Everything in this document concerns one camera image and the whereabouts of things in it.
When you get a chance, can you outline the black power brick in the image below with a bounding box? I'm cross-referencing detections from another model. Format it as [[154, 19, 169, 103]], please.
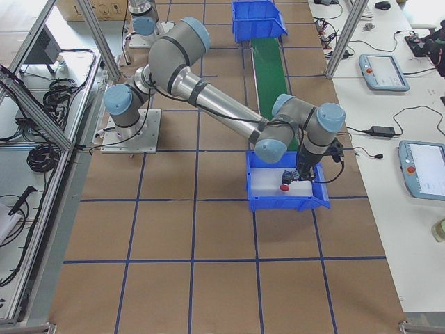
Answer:
[[362, 125, 396, 138]]

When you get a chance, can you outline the far teach pendant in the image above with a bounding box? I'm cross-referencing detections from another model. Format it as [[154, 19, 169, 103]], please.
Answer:
[[359, 54, 410, 92]]

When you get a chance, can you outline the aluminium post right view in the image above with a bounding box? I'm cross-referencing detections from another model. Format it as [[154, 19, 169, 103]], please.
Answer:
[[325, 0, 368, 79]]

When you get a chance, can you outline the white foam pad right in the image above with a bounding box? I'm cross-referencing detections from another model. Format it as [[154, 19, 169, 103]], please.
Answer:
[[250, 168, 313, 197]]

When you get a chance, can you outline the blue plastic bin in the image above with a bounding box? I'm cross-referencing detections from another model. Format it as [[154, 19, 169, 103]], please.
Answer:
[[245, 151, 331, 212], [231, 1, 289, 42]]

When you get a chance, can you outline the right blue plastic bin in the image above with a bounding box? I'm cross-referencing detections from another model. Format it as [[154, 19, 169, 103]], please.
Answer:
[[245, 151, 331, 212]]

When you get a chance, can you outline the red mushroom push button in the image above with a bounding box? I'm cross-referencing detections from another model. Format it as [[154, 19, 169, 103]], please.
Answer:
[[280, 170, 294, 191]]

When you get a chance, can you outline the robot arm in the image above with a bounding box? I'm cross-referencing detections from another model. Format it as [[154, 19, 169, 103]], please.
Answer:
[[104, 17, 346, 183], [122, 0, 175, 65]]

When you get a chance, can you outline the near teach pendant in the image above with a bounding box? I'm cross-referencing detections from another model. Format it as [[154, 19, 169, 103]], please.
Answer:
[[398, 140, 444, 201]]

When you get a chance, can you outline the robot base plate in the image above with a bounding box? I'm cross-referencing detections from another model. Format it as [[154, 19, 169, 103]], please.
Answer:
[[99, 109, 162, 154]]

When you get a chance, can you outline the black computer mouse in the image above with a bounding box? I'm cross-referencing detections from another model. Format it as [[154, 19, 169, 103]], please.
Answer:
[[374, 1, 391, 11]]

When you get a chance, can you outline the left aluminium frame structure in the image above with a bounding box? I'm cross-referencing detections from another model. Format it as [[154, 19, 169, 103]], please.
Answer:
[[1, 1, 120, 329]]

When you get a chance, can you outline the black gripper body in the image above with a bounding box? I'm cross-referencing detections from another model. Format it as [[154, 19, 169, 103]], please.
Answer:
[[296, 148, 324, 173]]

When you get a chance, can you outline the left blue plastic bin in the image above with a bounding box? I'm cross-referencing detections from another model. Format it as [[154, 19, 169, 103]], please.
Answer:
[[231, 1, 289, 42]]

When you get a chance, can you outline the teach pendant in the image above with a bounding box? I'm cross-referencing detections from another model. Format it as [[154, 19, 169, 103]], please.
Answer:
[[359, 54, 410, 92], [398, 140, 444, 201]]

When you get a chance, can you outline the green conveyor belt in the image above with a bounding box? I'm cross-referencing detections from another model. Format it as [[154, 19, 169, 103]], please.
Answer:
[[250, 37, 302, 152]]

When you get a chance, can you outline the cardboard box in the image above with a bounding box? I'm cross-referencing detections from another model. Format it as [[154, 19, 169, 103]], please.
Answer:
[[56, 0, 131, 22]]

